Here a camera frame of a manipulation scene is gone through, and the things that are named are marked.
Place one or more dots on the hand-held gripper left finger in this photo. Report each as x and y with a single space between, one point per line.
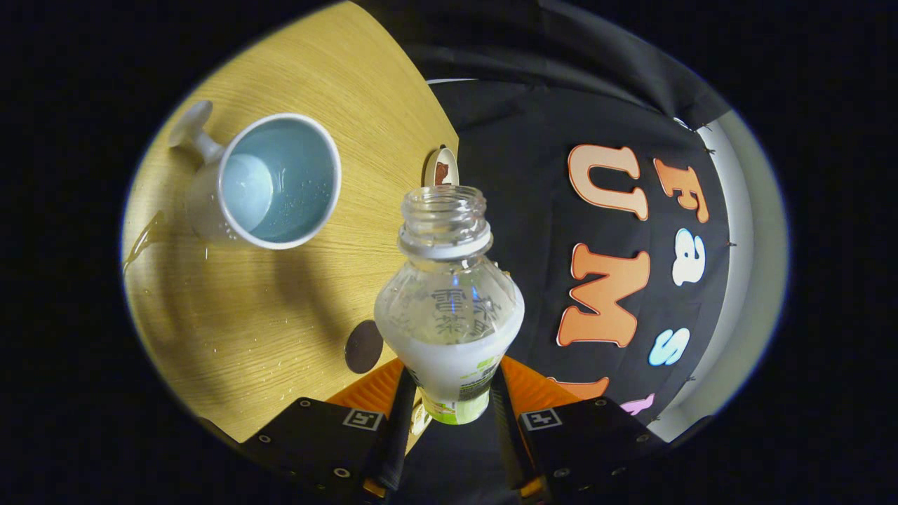
316 442

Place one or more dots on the white cup with blue inside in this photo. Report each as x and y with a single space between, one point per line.
280 182

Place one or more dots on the spilled liquid puddle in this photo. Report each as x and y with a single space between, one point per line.
144 238

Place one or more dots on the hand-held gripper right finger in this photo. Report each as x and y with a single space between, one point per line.
589 442

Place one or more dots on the white round plate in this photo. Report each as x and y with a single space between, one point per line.
440 168

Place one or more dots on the wooden table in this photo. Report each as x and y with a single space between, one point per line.
280 315

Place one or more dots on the dark round coaster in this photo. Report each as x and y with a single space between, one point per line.
363 347

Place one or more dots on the clear plastic juice bottle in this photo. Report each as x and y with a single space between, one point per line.
449 315

